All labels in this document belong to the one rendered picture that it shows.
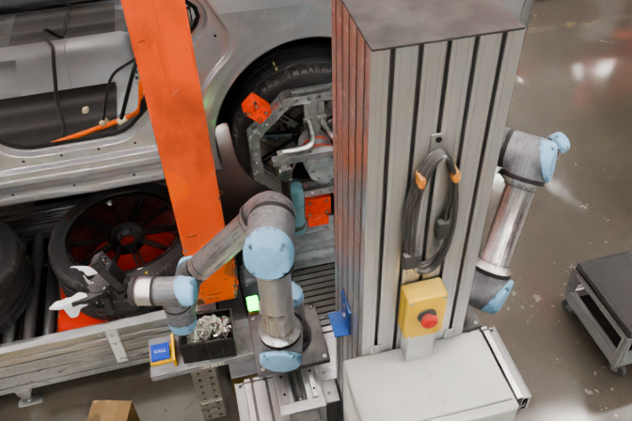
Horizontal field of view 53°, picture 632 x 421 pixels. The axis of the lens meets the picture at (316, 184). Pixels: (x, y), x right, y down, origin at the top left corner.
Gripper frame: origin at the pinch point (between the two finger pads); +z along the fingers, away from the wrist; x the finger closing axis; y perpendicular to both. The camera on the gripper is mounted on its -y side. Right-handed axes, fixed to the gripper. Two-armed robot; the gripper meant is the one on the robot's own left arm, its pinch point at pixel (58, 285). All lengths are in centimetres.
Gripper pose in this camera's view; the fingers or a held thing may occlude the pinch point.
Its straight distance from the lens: 179.3
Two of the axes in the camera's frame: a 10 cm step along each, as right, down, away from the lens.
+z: -10.0, 0.1, 0.4
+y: 0.3, 8.3, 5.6
